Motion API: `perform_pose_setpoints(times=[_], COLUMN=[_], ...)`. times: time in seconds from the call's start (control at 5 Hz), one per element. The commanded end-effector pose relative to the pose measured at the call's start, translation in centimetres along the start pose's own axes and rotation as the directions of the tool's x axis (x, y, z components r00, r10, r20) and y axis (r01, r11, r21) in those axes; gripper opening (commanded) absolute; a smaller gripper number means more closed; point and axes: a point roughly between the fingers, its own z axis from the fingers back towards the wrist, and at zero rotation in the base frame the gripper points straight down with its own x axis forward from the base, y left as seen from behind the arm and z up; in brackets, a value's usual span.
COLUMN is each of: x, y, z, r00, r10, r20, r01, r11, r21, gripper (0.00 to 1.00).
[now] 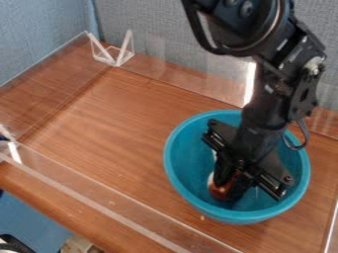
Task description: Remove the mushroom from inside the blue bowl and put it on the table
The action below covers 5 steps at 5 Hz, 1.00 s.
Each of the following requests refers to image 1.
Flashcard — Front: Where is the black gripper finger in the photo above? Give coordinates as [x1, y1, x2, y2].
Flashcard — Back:
[212, 151, 236, 188]
[225, 170, 255, 202]

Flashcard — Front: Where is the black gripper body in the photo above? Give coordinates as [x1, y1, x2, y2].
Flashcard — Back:
[201, 119, 293, 201]

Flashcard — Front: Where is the brown and white toy mushroom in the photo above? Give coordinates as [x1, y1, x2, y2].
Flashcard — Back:
[207, 174, 229, 202]

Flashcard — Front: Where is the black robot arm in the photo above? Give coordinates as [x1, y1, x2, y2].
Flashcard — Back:
[180, 0, 326, 202]

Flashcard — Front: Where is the blue plastic bowl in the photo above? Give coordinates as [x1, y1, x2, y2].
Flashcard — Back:
[164, 110, 311, 225]

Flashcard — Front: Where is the clear acrylic back barrier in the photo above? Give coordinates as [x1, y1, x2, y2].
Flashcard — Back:
[124, 53, 338, 140]

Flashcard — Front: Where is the clear acrylic barrier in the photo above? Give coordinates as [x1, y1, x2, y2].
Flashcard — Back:
[0, 31, 92, 87]
[0, 125, 241, 253]
[124, 53, 338, 140]

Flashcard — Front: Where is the clear acrylic front barrier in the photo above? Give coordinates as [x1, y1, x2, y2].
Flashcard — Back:
[0, 125, 241, 253]

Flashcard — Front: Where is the clear acrylic left barrier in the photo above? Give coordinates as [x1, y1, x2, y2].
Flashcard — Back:
[0, 31, 92, 87]

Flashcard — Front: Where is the black cable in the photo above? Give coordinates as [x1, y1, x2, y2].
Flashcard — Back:
[281, 118, 311, 152]

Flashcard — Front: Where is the clear acrylic corner bracket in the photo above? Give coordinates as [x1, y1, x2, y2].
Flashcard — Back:
[85, 30, 136, 67]

